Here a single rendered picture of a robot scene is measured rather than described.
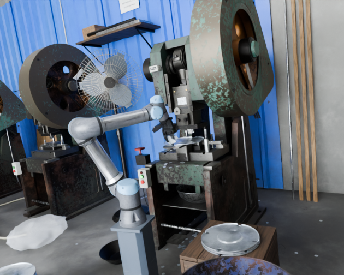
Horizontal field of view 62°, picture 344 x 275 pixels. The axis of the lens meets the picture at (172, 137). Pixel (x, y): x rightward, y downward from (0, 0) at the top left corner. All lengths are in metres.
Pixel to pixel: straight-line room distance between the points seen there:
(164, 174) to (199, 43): 0.95
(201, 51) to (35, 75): 1.69
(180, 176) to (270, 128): 1.39
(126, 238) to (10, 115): 3.34
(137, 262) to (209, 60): 1.14
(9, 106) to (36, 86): 1.86
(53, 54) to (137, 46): 1.20
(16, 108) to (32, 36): 1.41
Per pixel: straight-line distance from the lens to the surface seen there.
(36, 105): 2.81
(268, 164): 3.19
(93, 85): 2.68
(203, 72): 1.62
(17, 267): 1.89
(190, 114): 2.03
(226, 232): 1.60
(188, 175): 1.96
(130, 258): 1.70
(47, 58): 2.95
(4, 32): 6.23
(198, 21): 1.68
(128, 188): 1.56
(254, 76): 2.19
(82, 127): 1.49
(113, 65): 2.65
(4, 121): 4.60
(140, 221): 1.61
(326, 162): 3.12
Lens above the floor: 1.11
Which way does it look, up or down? 8 degrees down
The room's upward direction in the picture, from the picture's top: 7 degrees counter-clockwise
